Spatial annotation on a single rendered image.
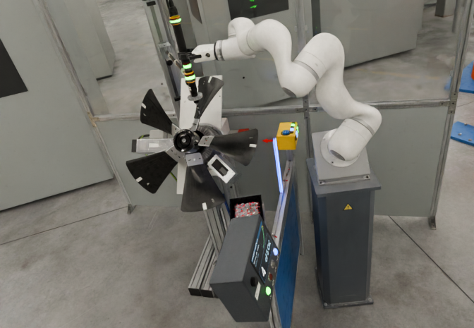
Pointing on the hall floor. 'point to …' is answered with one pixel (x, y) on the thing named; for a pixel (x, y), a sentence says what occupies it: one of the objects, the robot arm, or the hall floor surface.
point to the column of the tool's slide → (159, 54)
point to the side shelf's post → (236, 181)
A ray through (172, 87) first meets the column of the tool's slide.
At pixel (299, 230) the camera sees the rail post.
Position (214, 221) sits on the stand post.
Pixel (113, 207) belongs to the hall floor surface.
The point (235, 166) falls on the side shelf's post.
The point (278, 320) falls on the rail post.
